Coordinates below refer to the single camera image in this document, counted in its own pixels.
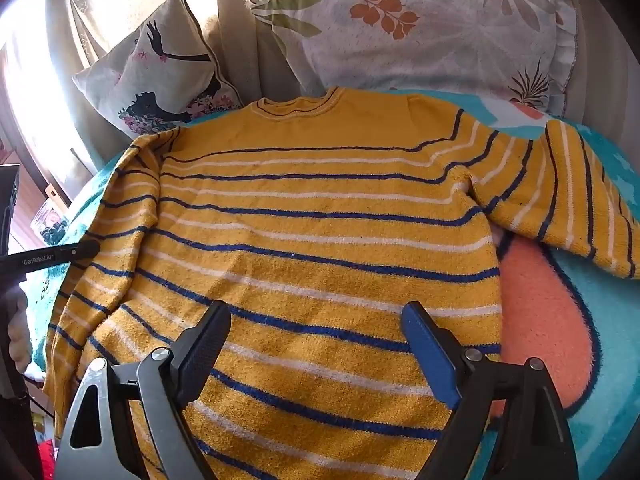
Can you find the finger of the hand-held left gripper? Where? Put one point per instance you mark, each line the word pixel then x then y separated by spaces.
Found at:
pixel 55 255

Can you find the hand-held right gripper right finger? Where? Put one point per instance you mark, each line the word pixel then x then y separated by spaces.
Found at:
pixel 430 355

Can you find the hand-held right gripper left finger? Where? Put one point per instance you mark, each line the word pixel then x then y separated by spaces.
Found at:
pixel 202 347

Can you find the yellow striped sweater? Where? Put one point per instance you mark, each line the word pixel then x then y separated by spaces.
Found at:
pixel 320 240

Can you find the person's left hand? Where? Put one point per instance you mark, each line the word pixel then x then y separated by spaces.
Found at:
pixel 19 330

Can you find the glass jar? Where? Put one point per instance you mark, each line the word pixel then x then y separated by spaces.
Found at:
pixel 47 222

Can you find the teal cartoon printed blanket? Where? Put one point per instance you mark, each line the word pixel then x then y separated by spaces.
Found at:
pixel 565 320

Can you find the red cloth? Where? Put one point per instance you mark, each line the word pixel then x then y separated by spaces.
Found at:
pixel 44 457

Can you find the silhouette print pillow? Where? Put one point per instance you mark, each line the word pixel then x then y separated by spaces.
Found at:
pixel 155 75

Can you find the leaf print pillow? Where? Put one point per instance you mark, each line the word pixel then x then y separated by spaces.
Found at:
pixel 425 30

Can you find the beige wall switch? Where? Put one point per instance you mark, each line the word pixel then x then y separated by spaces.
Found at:
pixel 52 191

